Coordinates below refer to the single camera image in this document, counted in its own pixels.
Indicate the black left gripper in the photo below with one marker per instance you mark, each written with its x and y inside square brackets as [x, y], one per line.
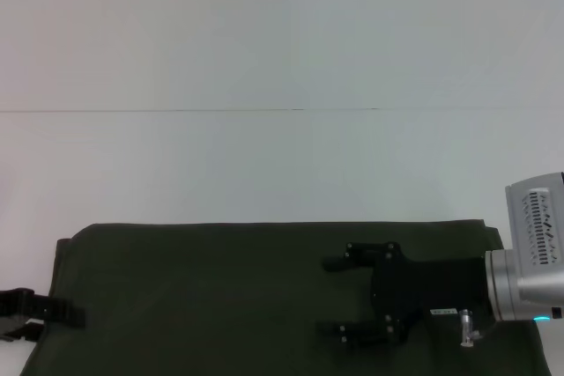
[15, 303]

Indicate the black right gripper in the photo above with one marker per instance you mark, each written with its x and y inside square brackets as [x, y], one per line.
[432, 283]

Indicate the dark green t-shirt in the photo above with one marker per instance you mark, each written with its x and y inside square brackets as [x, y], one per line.
[198, 297]

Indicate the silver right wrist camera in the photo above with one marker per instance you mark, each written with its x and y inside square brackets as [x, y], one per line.
[537, 217]

